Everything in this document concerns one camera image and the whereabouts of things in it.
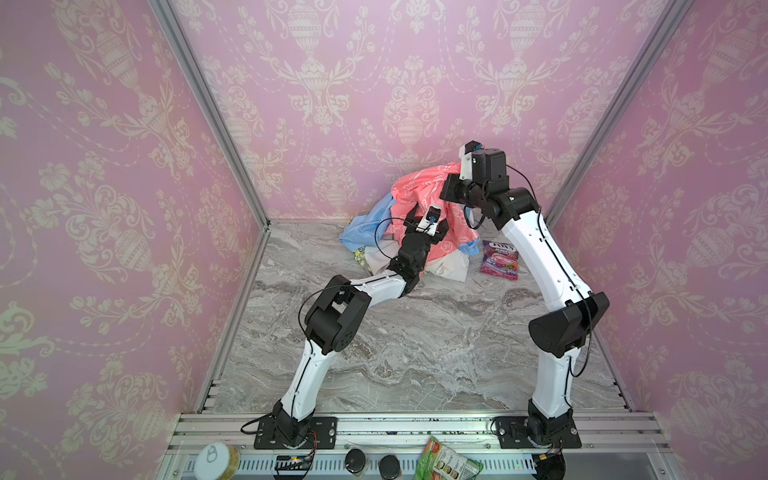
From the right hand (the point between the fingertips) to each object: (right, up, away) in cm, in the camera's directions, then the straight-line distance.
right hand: (442, 181), depth 79 cm
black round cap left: (-21, -62, -16) cm, 68 cm away
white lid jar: (-53, -66, -12) cm, 85 cm away
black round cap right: (-14, -64, -17) cm, 67 cm away
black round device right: (+25, -70, -7) cm, 75 cm away
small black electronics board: (-37, -71, -6) cm, 80 cm away
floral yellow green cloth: (-25, -20, +30) cm, 44 cm away
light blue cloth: (-21, -11, +22) cm, 32 cm away
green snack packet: (-3, -67, -11) cm, 68 cm away
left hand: (-2, -6, +9) cm, 11 cm away
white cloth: (+8, -23, +21) cm, 32 cm away
